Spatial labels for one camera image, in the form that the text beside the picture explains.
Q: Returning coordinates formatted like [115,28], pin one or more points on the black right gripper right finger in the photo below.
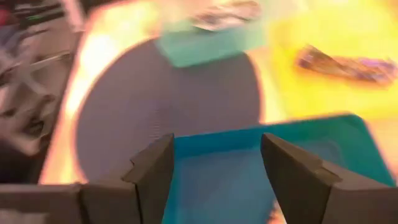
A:
[298,180]

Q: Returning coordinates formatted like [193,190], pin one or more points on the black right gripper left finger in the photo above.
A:
[155,174]

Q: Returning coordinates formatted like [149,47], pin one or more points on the brown granola bar blue end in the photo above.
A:
[342,67]

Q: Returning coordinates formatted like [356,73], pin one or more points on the blue plastic bin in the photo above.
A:
[217,174]

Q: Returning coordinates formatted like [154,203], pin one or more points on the round dark woven mat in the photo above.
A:
[155,102]

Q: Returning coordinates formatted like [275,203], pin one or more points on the translucent yellow plastic bin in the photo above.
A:
[326,99]

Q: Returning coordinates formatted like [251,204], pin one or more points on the translucent green plastic bin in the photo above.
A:
[202,46]

